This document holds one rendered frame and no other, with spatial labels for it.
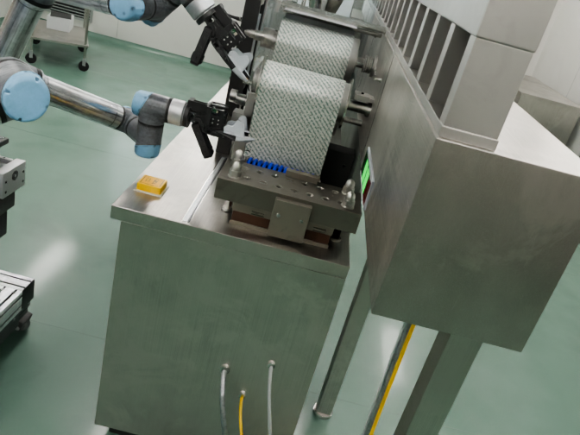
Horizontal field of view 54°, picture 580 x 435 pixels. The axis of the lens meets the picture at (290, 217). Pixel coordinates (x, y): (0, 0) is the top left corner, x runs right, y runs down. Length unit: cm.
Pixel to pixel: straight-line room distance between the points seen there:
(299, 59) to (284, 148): 32
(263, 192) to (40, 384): 121
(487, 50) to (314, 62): 111
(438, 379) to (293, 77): 94
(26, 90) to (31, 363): 122
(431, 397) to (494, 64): 61
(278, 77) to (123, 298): 77
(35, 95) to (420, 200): 102
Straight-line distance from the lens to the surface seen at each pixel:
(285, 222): 154
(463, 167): 83
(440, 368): 109
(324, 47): 187
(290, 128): 168
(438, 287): 91
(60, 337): 254
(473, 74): 82
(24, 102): 153
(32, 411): 226
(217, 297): 164
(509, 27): 81
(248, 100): 175
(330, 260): 155
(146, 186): 168
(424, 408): 115
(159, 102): 171
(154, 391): 191
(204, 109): 169
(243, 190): 154
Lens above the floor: 163
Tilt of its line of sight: 25 degrees down
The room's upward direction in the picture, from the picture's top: 15 degrees clockwise
